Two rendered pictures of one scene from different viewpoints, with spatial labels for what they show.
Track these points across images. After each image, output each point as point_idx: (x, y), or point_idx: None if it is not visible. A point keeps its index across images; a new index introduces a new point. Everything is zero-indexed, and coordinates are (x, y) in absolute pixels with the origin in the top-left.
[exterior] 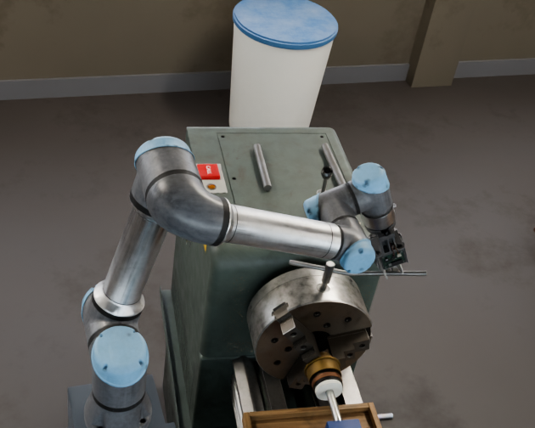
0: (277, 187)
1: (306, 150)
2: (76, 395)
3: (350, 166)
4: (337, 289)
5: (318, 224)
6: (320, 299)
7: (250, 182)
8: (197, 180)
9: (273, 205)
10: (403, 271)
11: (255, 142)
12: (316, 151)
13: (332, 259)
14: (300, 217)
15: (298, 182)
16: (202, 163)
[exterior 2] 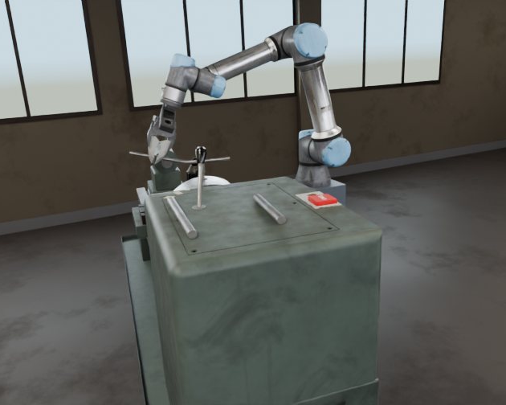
0: (247, 204)
1: (217, 233)
2: (338, 183)
3: (160, 233)
4: (191, 182)
5: (218, 61)
6: (205, 176)
7: (275, 203)
8: (284, 29)
9: (248, 195)
10: (146, 153)
11: (286, 230)
12: (203, 235)
13: None
14: (229, 58)
15: (225, 210)
16: (333, 206)
